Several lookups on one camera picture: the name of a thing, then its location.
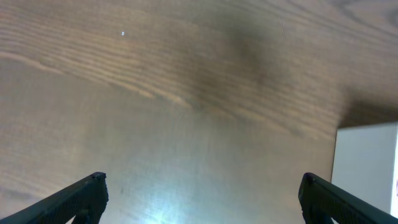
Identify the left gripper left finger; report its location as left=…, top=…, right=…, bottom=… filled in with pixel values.
left=1, top=172, right=109, bottom=224

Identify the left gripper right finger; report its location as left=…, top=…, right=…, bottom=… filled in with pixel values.
left=298, top=172, right=397, bottom=224

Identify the white cardboard box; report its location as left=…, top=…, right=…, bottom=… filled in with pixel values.
left=331, top=122, right=397, bottom=217

